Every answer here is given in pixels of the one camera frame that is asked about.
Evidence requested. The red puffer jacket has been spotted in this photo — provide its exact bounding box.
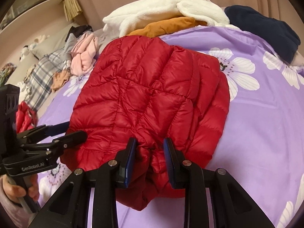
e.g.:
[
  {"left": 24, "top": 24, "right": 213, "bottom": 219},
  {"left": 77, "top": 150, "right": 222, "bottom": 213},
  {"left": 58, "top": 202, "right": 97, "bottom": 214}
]
[
  {"left": 60, "top": 36, "right": 230, "bottom": 211},
  {"left": 16, "top": 101, "right": 38, "bottom": 133}
]

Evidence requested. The left hand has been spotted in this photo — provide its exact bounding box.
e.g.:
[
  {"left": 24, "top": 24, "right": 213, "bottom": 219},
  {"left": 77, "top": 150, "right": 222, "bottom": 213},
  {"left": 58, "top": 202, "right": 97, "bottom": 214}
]
[{"left": 2, "top": 174, "right": 40, "bottom": 204}]

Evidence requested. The tan small cloth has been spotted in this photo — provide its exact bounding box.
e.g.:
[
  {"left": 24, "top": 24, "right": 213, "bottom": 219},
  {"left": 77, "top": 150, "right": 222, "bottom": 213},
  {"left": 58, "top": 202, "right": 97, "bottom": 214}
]
[{"left": 51, "top": 69, "right": 71, "bottom": 92}]

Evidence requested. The grey plaid garment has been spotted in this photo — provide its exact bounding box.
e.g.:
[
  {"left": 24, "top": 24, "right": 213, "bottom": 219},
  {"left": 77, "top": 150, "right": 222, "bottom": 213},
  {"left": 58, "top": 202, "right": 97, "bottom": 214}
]
[{"left": 25, "top": 33, "right": 77, "bottom": 111}]

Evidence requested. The purple floral bed sheet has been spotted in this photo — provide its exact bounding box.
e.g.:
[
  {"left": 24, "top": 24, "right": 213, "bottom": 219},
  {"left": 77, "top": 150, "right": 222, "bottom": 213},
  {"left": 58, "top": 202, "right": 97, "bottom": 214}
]
[{"left": 36, "top": 25, "right": 304, "bottom": 228}]

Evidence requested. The pink garment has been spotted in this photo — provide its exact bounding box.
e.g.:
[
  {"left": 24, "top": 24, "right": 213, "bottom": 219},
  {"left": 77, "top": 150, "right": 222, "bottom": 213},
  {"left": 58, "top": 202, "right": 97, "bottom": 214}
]
[{"left": 71, "top": 32, "right": 98, "bottom": 77}]

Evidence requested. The black garment at headboard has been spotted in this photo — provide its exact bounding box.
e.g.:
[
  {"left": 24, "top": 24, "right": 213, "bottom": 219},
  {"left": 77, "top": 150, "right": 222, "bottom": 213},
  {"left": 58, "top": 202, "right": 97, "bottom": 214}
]
[{"left": 65, "top": 25, "right": 93, "bottom": 42}]

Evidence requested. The orange folded garment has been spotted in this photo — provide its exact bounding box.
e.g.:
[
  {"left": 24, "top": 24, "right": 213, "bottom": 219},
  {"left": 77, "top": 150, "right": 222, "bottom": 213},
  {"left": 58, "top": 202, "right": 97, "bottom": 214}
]
[{"left": 128, "top": 17, "right": 207, "bottom": 38}]

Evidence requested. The white fleece garment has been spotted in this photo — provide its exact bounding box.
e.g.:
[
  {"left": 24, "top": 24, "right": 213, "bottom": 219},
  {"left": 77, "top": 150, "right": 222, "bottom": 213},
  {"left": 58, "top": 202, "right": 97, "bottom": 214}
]
[{"left": 103, "top": 0, "right": 230, "bottom": 37}]

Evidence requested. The navy blue garment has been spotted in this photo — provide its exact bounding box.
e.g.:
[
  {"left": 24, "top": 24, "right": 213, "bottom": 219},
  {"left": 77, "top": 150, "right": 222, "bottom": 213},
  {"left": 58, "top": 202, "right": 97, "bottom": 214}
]
[{"left": 224, "top": 5, "right": 301, "bottom": 64}]

